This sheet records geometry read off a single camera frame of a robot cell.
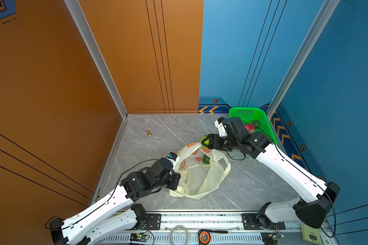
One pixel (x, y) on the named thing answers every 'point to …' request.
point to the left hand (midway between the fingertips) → (181, 176)
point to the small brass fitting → (149, 133)
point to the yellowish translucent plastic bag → (201, 171)
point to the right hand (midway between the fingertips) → (205, 144)
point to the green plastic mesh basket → (248, 115)
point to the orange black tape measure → (204, 235)
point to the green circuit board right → (270, 238)
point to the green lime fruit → (206, 142)
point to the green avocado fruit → (256, 123)
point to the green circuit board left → (137, 237)
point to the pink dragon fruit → (250, 128)
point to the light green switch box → (311, 234)
